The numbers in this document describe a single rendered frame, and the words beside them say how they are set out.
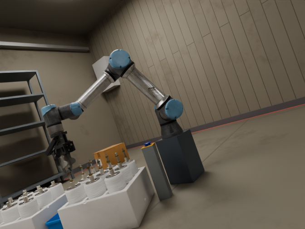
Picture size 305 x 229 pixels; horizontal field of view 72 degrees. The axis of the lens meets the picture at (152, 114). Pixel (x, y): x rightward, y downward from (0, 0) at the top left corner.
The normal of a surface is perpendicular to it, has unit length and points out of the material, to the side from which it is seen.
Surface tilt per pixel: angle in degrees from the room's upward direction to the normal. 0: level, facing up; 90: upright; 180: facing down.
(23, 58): 90
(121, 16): 90
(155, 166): 90
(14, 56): 90
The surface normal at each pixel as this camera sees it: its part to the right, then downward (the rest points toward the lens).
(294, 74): -0.59, 0.20
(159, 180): -0.20, 0.05
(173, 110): 0.34, -0.01
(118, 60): 0.15, -0.19
